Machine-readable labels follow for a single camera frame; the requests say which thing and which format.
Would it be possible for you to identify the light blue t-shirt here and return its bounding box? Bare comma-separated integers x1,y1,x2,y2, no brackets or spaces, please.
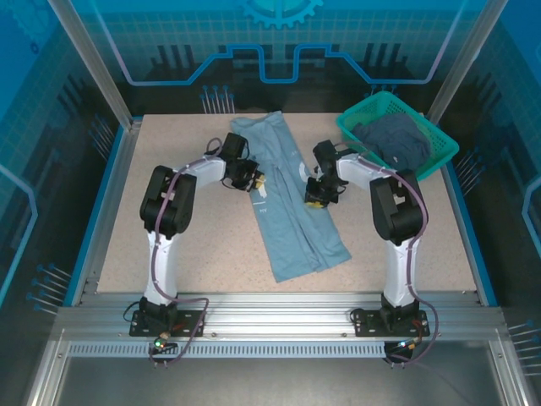
229,110,352,283

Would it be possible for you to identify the dark blue t-shirt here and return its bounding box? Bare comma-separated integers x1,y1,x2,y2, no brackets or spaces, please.
352,116,432,170

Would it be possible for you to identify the teal plastic basket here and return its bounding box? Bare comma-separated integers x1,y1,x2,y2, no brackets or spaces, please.
336,91,461,182

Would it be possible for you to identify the connector with orange plug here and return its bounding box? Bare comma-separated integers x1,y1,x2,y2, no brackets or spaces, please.
392,337,425,353

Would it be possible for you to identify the grey metal bottom panel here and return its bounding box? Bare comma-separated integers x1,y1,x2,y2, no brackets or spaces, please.
50,357,508,406

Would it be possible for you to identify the aluminium corner strut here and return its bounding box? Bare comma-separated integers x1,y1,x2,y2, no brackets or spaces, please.
488,336,528,406
23,327,71,406

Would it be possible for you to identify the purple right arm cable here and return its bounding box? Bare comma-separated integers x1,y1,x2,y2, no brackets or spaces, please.
337,143,443,369

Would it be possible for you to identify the aluminium front frame rail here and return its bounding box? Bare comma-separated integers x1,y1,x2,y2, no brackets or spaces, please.
54,291,504,339

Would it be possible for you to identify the aluminium side rail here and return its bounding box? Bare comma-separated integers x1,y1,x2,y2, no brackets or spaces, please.
75,118,145,308

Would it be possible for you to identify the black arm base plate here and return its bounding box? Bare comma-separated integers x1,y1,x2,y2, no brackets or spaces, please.
129,310,207,338
353,310,431,338

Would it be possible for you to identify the slotted grey cable duct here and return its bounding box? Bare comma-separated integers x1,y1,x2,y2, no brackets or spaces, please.
67,343,388,359

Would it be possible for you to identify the aluminium frame post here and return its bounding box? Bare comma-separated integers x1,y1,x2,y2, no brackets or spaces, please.
47,0,143,132
425,0,511,123

